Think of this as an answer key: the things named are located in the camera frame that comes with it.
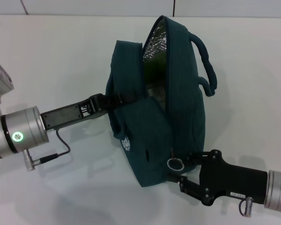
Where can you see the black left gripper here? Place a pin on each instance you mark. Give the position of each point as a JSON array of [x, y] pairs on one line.
[[65, 116]]

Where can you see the dark teal insulated lunch bag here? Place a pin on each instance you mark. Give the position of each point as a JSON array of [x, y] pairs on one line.
[[185, 105]]

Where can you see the green cucumber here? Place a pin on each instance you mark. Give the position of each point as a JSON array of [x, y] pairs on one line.
[[154, 69]]

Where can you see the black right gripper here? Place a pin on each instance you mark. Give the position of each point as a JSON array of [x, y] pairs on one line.
[[234, 180]]

